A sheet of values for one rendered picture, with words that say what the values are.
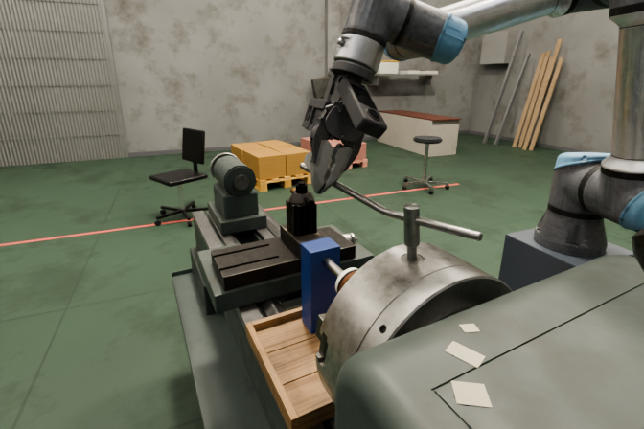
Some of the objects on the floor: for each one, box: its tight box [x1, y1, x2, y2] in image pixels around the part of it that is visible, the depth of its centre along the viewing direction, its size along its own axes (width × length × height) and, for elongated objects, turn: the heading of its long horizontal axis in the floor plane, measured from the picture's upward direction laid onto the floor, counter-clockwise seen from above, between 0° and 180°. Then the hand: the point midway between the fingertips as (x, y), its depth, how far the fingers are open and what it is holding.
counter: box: [378, 110, 462, 157], centre depth 796 cm, size 66×206×73 cm, turn 22°
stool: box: [403, 136, 449, 194], centre depth 501 cm, size 64×67×71 cm
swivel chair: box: [150, 127, 208, 227], centre depth 387 cm, size 61×61×96 cm
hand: (322, 188), depth 60 cm, fingers closed
